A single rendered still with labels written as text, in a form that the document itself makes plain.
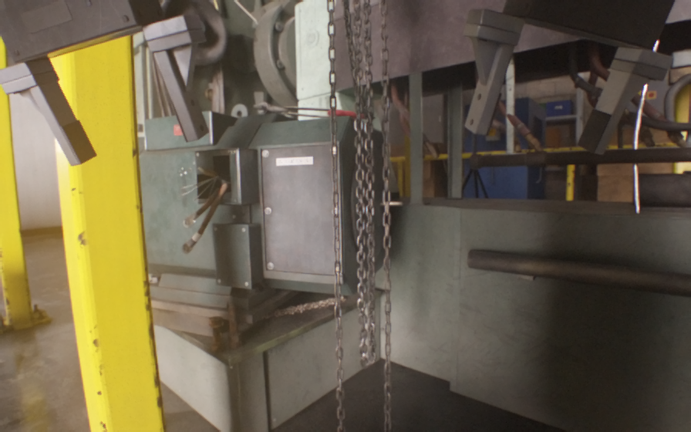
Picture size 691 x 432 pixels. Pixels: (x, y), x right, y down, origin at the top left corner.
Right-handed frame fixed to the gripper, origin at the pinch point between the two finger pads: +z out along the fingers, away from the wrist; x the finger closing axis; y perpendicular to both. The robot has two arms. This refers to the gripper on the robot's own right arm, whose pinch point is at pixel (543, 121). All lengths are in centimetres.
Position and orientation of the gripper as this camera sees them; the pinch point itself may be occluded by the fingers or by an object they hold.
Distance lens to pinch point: 40.3
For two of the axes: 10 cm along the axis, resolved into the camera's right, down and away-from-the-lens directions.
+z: -1.5, 8.7, 4.7
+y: 0.9, 4.9, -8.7
